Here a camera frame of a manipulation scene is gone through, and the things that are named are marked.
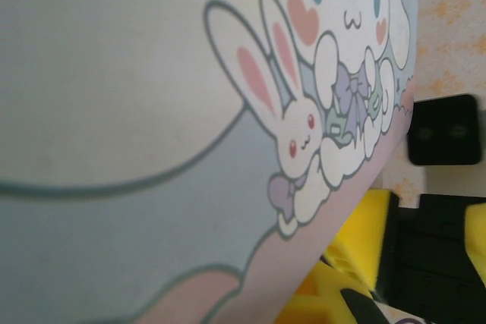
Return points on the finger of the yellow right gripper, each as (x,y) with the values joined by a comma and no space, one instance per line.
(376,233)
(477,236)

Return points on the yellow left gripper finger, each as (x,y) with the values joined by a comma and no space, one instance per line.
(322,301)

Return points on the pastel cartoon print tin box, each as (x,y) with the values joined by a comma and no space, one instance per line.
(152,111)

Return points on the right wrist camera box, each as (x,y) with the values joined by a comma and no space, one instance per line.
(442,130)

